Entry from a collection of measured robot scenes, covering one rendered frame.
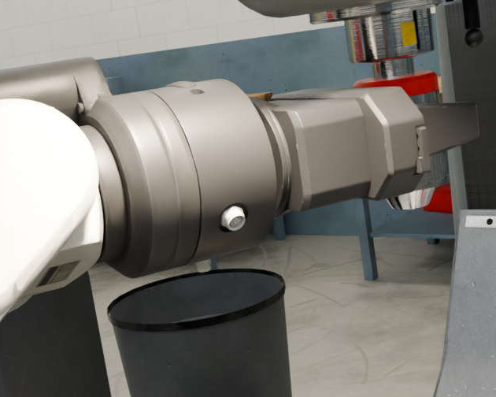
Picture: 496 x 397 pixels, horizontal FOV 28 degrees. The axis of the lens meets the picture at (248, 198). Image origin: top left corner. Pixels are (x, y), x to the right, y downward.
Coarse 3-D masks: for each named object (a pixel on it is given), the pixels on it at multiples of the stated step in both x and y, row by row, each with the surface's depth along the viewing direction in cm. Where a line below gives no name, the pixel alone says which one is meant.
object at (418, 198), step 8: (416, 192) 55; (424, 192) 55; (432, 192) 56; (392, 200) 55; (400, 200) 55; (408, 200) 55; (416, 200) 55; (424, 200) 55; (392, 208) 56; (400, 208) 56; (408, 208) 55
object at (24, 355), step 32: (64, 288) 80; (32, 320) 76; (64, 320) 80; (96, 320) 83; (0, 352) 73; (32, 352) 76; (64, 352) 80; (96, 352) 83; (0, 384) 74; (32, 384) 76; (64, 384) 79; (96, 384) 83
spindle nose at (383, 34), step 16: (384, 16) 52; (400, 16) 52; (416, 16) 53; (352, 32) 54; (368, 32) 53; (384, 32) 52; (400, 32) 52; (416, 32) 53; (432, 32) 54; (352, 48) 54; (368, 48) 53; (384, 48) 53; (400, 48) 53; (416, 48) 53; (432, 48) 54
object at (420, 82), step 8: (416, 72) 55; (424, 72) 54; (432, 72) 54; (360, 80) 56; (368, 80) 55; (376, 80) 54; (384, 80) 53; (392, 80) 53; (400, 80) 53; (408, 80) 53; (416, 80) 53; (424, 80) 53; (432, 80) 54; (408, 88) 53; (416, 88) 53; (424, 88) 53; (432, 88) 54
